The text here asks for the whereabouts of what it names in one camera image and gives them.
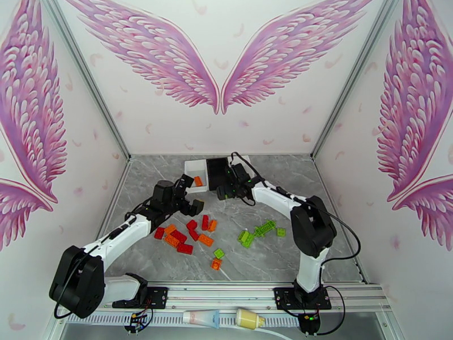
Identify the small red lego brick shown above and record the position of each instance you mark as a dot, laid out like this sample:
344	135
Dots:
205	222
159	232
191	225
194	235

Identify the long green lego piece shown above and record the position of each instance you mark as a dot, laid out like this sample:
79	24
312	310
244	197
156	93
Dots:
264	229

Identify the orange arch lego brick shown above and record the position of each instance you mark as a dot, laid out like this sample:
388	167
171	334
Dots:
216	264

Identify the small green lego brick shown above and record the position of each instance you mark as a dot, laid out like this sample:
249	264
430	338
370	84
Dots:
280	232
219	253

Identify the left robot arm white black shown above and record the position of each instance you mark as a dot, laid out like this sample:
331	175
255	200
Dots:
116	240

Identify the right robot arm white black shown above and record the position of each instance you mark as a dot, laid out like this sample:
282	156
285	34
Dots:
272	201

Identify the white container holding orange legos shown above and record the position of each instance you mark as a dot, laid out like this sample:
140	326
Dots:
193	169

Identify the black rectangular container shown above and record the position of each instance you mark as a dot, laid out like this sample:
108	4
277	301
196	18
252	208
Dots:
216	174

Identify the white rectangular container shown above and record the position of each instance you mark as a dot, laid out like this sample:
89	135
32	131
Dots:
245	159

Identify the pink and blue tube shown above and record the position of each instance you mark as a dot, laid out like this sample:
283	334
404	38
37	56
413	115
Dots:
201	317

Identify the cream plastic bottle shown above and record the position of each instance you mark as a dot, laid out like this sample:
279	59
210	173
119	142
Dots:
248	318

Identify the black controller box green light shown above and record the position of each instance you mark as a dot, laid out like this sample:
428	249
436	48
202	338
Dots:
309	323

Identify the aluminium side rail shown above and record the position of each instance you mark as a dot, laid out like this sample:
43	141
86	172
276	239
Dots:
116	193
339	215

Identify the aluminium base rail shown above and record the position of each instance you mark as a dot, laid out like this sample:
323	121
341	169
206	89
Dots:
219	294

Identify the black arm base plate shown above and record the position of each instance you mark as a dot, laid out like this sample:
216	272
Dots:
157	297
283	298

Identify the aluminium frame post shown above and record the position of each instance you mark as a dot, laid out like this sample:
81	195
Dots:
354	80
85	77

